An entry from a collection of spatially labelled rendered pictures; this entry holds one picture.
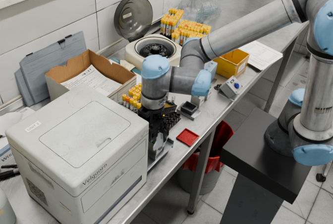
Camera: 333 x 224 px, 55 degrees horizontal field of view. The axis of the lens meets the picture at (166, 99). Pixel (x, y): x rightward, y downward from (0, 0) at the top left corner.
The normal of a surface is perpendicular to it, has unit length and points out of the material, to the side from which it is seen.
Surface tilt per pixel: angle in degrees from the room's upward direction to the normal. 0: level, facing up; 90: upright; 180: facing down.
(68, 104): 0
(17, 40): 90
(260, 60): 1
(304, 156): 99
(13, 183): 0
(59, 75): 88
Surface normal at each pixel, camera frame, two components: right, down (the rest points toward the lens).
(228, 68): -0.63, 0.48
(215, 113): 0.07, -0.75
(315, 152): -0.11, 0.77
